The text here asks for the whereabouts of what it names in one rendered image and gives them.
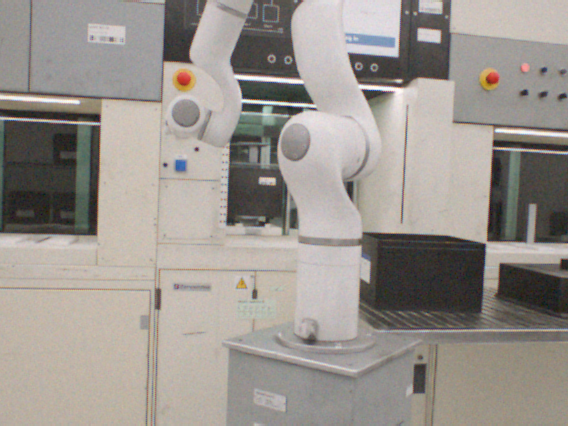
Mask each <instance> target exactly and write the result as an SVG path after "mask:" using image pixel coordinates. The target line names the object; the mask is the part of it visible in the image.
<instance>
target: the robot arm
mask: <svg viewBox="0 0 568 426"><path fill-rule="evenodd" d="M252 1H254V0H208V3H207V6H205V9H204V11H203V14H202V17H201V20H200V23H199V25H198V29H197V32H196V35H195V38H194V40H193V43H192V46H191V50H190V58H191V60H192V61H193V63H195V64H196V65H197V66H198V67H199V68H201V69H202V70H203V71H205V72H206V73H207V74H208V75H210V76H211V77H213V78H214V79H215V81H216V82H217V84H218V85H219V87H220V88H221V90H222V93H223V96H224V106H223V109H222V111H221V112H220V113H217V112H215V111H211V110H209V109H207V108H205V107H203V105H202V102H201V101H200V100H199V99H198V98H196V97H194V96H192V95H180V96H177V97H176V98H174V99H173V100H172V102H171V103H170V105H169V107H167V112H166V115H165V116H164V122H163V132H164V134H165V135H171V136H177V137H180V138H194V139H197V140H199V141H202V142H204V143H207V144H209V145H212V146H216V147H224V146H226V145H227V144H228V142H229V141H230V139H231V136H232V134H233V132H234V129H235V126H237V123H238V121H239V118H240V115H241V111H242V95H241V90H240V87H239V84H238V80H237V78H236V76H235V74H233V72H232V69H231V67H230V55H231V53H232V50H234V48H235V45H236V43H237V40H238V38H239V35H240V33H241V29H242V27H243V25H244V22H245V20H246V17H247V14H248V12H249V10H250V7H251V5H252ZM343 4H345V0H304V1H303V2H302V4H301V5H300V6H299V7H297V9H296V10H295V12H294V13H293V16H292V20H291V34H292V42H293V49H294V55H295V61H296V65H297V69H298V72H300V75H301V78H302V80H303V84H304V86H305V88H306V90H307V91H308V93H309V95H310V96H311V98H312V100H313V102H314V104H315V106H316V109H317V111H318V112H305V113H301V114H298V115H296V116H294V117H293V118H291V119H290V120H289V121H288V122H287V123H286V125H285V126H284V128H283V131H282V134H281V137H280V141H279V147H277V158H279V164H280V168H281V171H282V175H283V177H284V180H285V182H286V184H287V186H288V188H289V190H290V192H291V195H292V197H293V200H294V202H295V204H296V207H297V211H298V241H297V242H298V243H297V265H296V289H295V312H294V325H290V326H286V327H283V328H280V329H277V330H276V332H275V339H276V342H279V343H280V344H282V345H284V346H287V347H290V348H293V349H297V350H303V351H309V352H317V353H354V352H361V351H366V350H369V349H371V348H373V347H374V346H375V336H374V335H373V334H371V331H365V330H362V329H357V322H358V301H359V279H361V259H362V237H363V222H362V217H361V215H360V212H358V211H357V209H356V208H355V206H354V205H353V204H352V202H351V200H350V199H349V197H348V195H347V192H346V190H345V188H344V185H343V181H357V180H362V179H364V178H366V177H368V176H369V175H371V174H372V173H373V171H374V169H375V168H376V167H377V165H378V163H379V161H380V157H382V156H381V140H380V136H379V132H378V129H377V125H376V122H375V120H374V117H373V115H372V113H371V110H370V108H369V106H368V103H367V101H366V98H365V96H364V94H363V92H361V90H360V88H359V86H358V84H357V80H356V78H355V76H354V73H353V71H352V68H351V65H350V61H349V56H348V51H347V44H346V36H345V28H344V19H342V11H344V10H343Z"/></svg>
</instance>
